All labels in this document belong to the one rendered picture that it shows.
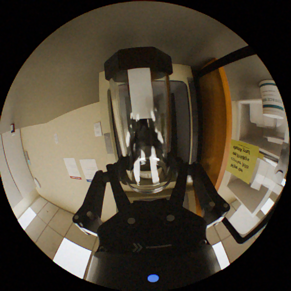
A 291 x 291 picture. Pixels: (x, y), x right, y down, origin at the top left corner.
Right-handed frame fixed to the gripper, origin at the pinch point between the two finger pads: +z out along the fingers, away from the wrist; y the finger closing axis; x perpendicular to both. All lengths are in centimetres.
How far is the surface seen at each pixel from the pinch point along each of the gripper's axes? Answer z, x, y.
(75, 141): 56, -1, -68
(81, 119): 56, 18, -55
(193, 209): 2.5, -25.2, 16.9
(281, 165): -16.5, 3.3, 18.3
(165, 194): 8.8, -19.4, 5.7
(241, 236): -18.4, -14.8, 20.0
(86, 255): -17, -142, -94
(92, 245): 6, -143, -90
